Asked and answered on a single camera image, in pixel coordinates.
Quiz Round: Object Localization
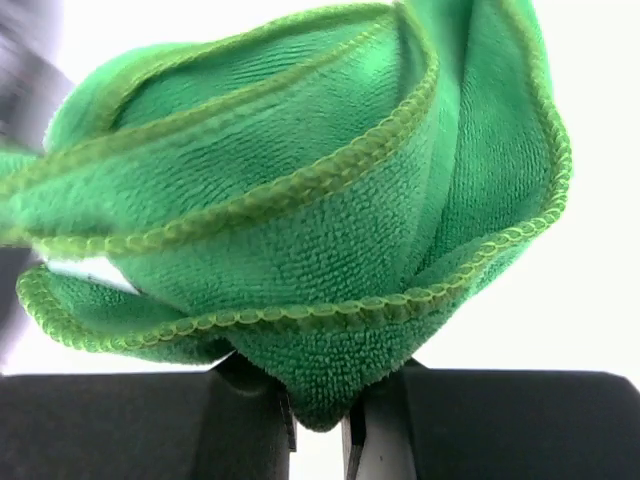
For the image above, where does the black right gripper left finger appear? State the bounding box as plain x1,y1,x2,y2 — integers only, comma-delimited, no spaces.
1,357,296,480

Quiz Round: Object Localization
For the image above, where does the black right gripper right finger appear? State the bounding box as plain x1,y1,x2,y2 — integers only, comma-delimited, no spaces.
342,362,639,480

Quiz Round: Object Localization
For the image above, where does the green microfiber cloth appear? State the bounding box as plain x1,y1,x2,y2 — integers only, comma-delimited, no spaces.
1,1,572,431

